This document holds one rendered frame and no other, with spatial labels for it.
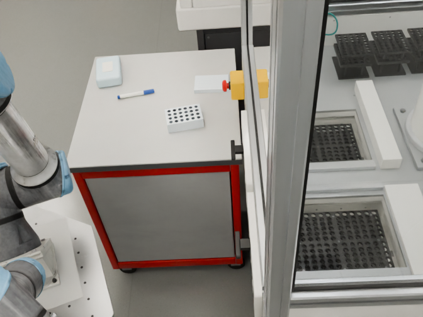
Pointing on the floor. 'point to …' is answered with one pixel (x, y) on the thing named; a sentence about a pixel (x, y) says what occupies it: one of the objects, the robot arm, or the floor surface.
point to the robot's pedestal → (57, 232)
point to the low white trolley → (160, 163)
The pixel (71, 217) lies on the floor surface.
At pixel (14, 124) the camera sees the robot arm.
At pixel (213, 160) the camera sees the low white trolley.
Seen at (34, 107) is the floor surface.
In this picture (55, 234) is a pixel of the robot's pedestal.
